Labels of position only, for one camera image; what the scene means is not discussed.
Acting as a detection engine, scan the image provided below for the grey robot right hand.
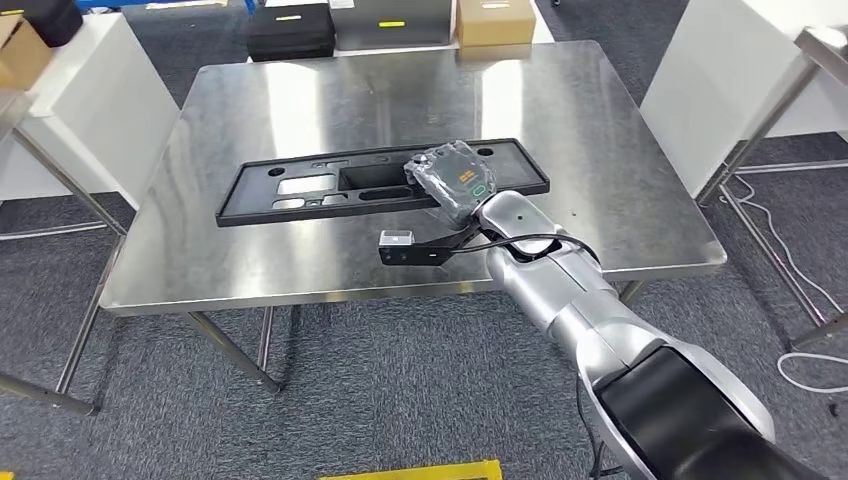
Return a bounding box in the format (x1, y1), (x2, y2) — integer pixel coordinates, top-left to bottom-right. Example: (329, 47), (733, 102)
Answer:
(404, 140), (498, 230)

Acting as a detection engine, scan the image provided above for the black plastic mounting plate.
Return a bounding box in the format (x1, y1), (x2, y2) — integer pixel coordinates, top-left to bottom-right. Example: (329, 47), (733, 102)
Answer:
(215, 137), (551, 229)

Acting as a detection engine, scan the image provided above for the stainless steel workbench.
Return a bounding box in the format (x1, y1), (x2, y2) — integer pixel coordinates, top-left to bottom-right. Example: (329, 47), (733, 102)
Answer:
(97, 39), (729, 397)

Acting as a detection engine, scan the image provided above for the grey flat panel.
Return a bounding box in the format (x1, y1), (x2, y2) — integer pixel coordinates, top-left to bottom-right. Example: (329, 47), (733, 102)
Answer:
(329, 0), (456, 52)

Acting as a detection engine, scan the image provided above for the brown cardboard box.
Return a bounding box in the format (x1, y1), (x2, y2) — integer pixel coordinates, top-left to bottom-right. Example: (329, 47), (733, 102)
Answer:
(0, 14), (53, 92)
(455, 0), (537, 48)

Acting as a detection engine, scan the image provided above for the white desk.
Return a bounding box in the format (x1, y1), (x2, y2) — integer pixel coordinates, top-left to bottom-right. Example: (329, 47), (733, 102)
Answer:
(639, 0), (848, 198)
(0, 13), (181, 210)
(248, 0), (556, 64)

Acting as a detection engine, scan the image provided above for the black zip case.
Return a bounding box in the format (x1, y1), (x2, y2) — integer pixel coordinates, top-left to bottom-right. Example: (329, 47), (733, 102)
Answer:
(246, 3), (337, 63)
(16, 0), (85, 49)

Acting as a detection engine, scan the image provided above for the yellow floor tape square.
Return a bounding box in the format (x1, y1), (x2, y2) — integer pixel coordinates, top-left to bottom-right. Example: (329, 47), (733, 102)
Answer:
(317, 458), (505, 480)

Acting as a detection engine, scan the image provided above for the wrist camera with black bracket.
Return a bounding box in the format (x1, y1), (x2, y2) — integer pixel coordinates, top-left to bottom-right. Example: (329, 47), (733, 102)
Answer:
(377, 221), (482, 268)

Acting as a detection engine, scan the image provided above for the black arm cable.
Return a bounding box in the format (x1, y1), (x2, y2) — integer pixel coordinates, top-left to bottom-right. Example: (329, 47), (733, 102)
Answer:
(457, 233), (601, 266)

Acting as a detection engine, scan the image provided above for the black hanging cable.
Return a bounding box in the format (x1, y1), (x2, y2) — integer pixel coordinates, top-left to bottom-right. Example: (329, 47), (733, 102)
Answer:
(574, 377), (624, 480)

